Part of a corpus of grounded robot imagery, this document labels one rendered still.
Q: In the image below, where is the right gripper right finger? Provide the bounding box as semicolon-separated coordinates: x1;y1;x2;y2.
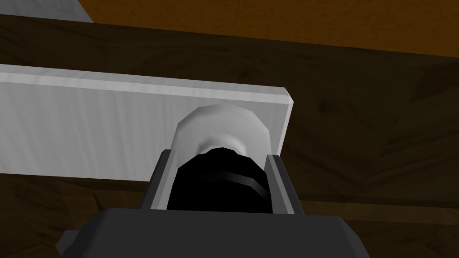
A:
263;154;304;215

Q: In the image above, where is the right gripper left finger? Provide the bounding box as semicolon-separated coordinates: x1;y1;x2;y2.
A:
140;149;179;211

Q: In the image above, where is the white door leaf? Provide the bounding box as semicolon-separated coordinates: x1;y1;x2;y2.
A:
0;64;294;183

